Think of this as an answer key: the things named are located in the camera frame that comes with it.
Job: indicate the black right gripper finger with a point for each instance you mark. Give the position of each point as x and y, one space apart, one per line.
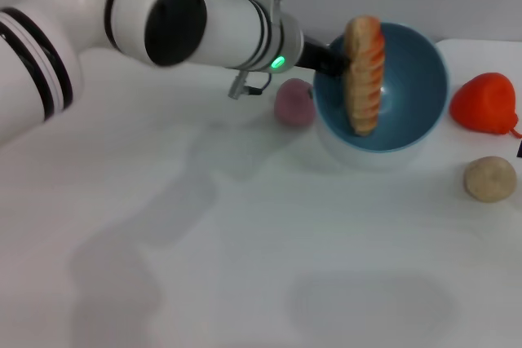
520 148

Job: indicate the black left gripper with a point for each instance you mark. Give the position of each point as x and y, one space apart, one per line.
316 56

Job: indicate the orange striped toy bread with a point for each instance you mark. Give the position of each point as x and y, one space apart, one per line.
365 75

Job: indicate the blue bowl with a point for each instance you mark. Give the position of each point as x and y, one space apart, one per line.
412 95

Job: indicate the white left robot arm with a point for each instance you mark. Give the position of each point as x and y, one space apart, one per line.
122 30

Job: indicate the beige toy potato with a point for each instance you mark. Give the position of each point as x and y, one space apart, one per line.
489 179

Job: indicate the red toy strawberry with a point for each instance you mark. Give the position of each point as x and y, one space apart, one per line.
483 103

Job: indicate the pink toy fruit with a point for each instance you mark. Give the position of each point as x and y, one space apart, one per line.
291 105

